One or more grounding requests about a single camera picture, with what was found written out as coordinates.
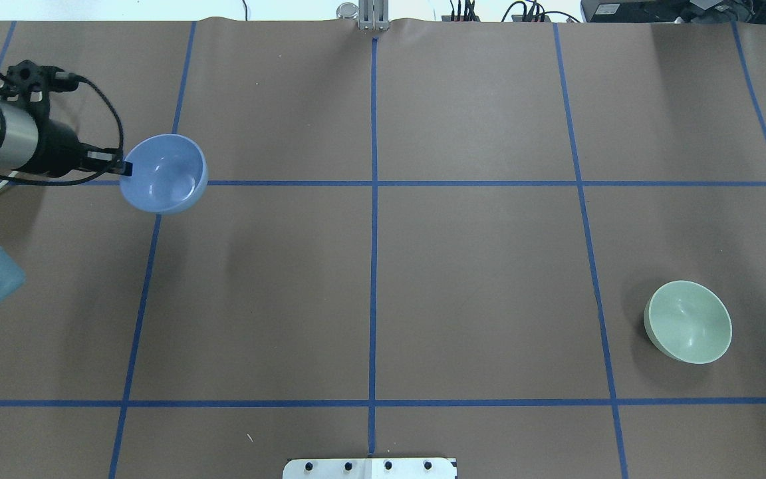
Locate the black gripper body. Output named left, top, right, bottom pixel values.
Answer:
left=31, top=119, right=89, bottom=178

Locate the blue bowl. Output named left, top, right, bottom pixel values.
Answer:
left=120, top=134, right=209, bottom=215

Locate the green bowl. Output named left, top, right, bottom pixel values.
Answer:
left=642, top=280, right=733, bottom=365

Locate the brown paper table mat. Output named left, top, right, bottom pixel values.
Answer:
left=0, top=18, right=766, bottom=478

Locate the black power strip with plugs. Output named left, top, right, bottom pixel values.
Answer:
left=428, top=0, right=586, bottom=23

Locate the black electronics box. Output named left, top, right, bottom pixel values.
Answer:
left=580, top=1, right=766, bottom=25

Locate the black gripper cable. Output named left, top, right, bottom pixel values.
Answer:
left=0, top=72, right=125, bottom=187

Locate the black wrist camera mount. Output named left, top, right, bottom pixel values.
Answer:
left=0, top=60, right=83, bottom=107

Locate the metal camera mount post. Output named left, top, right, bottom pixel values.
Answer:
left=336, top=0, right=391, bottom=31

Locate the white metal base plate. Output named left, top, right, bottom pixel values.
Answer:
left=282, top=457, right=458, bottom=478

